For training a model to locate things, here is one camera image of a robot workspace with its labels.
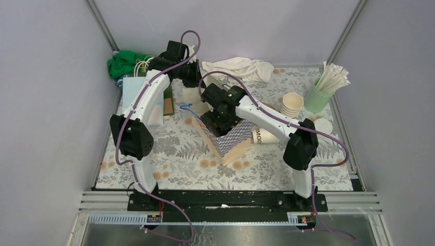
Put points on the stack of white lids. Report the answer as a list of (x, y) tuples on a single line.
[(323, 125)]

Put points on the white cloth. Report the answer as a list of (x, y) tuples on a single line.
[(248, 70)]

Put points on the stack of black paper cups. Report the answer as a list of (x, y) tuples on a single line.
[(292, 104)]

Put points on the green cloth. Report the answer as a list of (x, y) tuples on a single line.
[(123, 62)]

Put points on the green straw holder cup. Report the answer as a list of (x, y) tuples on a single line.
[(315, 101)]

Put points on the blue checkered paper bag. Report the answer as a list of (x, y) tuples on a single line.
[(226, 134)]

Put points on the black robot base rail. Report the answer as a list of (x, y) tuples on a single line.
[(225, 206)]

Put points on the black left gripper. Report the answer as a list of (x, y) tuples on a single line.
[(194, 81)]

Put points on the bundle of white wrapped straws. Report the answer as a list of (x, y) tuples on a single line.
[(332, 78)]

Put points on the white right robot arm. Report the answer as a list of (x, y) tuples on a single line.
[(298, 136)]

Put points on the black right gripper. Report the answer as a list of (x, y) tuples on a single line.
[(210, 118)]

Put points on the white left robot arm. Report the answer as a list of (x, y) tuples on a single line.
[(133, 141)]

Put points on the white paper coffee cup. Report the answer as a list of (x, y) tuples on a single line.
[(262, 136)]

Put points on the light blue paper bag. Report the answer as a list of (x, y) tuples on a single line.
[(144, 100)]

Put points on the floral tablecloth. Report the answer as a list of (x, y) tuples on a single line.
[(180, 159)]

